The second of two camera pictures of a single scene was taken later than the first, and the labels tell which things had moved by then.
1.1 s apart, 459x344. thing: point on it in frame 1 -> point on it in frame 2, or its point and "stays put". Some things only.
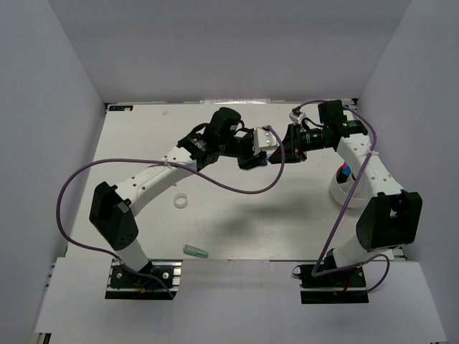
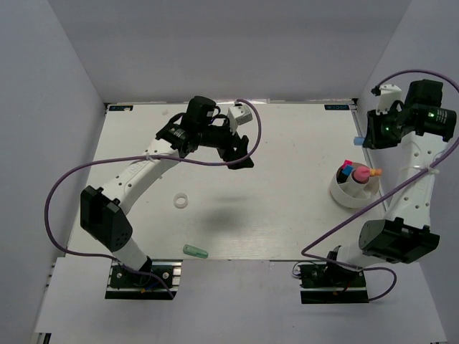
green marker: x=194 y=251 stays put
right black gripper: x=292 y=145 -> x=372 y=140
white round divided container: x=341 y=191 stays put
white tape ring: x=181 y=200 stays put
